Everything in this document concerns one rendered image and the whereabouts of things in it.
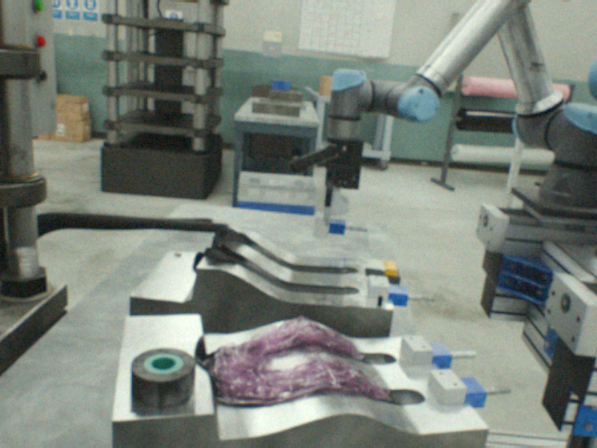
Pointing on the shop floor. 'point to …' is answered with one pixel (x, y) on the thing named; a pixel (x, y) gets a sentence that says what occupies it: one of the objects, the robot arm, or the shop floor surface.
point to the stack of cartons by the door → (71, 120)
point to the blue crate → (277, 207)
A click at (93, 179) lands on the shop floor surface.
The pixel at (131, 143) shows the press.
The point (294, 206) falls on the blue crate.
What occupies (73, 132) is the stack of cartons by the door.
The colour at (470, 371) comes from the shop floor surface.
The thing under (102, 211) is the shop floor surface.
